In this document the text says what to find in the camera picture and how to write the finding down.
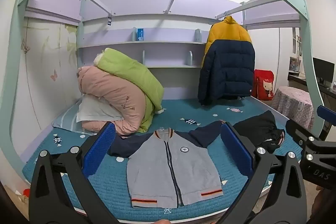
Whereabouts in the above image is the blue striped pillow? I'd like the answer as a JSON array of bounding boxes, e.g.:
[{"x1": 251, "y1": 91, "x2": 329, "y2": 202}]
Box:
[{"x1": 52, "y1": 101, "x2": 97, "y2": 135}]

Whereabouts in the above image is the black monitor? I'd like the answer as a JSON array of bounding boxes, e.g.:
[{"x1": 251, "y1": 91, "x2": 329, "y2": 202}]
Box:
[{"x1": 312, "y1": 57, "x2": 336, "y2": 83}]

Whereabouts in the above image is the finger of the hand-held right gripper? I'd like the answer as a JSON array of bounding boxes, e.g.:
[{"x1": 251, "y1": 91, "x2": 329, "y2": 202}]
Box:
[
  {"x1": 286, "y1": 119, "x2": 326, "y2": 153},
  {"x1": 317, "y1": 105, "x2": 336, "y2": 126}
]

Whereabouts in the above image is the yellow and navy puffer jacket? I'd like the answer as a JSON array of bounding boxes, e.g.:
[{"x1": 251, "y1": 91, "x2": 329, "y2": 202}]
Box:
[{"x1": 197, "y1": 15, "x2": 256, "y2": 106}]

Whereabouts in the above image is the green quilt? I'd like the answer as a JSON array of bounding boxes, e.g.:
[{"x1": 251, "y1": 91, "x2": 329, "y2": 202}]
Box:
[{"x1": 96, "y1": 48, "x2": 164, "y2": 133}]

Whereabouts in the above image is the white pillow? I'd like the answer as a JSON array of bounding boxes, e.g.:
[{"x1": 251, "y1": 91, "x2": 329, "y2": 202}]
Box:
[{"x1": 77, "y1": 94, "x2": 124, "y2": 122}]

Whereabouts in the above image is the photo frame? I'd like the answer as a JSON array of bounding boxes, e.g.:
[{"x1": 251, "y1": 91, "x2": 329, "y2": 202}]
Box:
[{"x1": 289, "y1": 56, "x2": 301, "y2": 72}]

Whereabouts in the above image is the dark desk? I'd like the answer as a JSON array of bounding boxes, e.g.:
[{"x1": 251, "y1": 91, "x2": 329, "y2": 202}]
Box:
[{"x1": 287, "y1": 73, "x2": 336, "y2": 109}]

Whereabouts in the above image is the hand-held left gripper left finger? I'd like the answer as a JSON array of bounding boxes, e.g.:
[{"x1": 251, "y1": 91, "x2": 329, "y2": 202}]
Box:
[{"x1": 28, "y1": 122, "x2": 118, "y2": 224}]

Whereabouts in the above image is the black garment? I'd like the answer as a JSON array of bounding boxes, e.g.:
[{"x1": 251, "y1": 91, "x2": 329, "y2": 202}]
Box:
[{"x1": 232, "y1": 110, "x2": 286, "y2": 153}]

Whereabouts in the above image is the lavender headboard shelf unit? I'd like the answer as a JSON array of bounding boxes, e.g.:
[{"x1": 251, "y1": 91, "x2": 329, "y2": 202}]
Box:
[{"x1": 77, "y1": 0, "x2": 244, "y2": 83}]

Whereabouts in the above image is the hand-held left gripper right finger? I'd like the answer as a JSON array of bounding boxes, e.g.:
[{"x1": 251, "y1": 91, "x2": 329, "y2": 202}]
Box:
[{"x1": 218, "y1": 122, "x2": 307, "y2": 224}]

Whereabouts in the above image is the pink quilt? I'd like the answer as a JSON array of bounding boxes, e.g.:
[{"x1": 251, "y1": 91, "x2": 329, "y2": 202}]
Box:
[{"x1": 77, "y1": 66, "x2": 147, "y2": 136}]

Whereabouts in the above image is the red cartoon bag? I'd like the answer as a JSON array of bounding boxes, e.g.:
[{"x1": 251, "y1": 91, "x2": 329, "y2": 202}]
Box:
[{"x1": 253, "y1": 69, "x2": 275, "y2": 101}]

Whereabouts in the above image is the table with pink cloth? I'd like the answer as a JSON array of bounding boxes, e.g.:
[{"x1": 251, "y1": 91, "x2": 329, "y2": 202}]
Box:
[{"x1": 272, "y1": 86, "x2": 315, "y2": 131}]

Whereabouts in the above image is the grey jacket with navy sleeves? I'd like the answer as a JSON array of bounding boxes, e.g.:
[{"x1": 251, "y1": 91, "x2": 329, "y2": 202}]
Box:
[{"x1": 109, "y1": 120, "x2": 229, "y2": 209}]

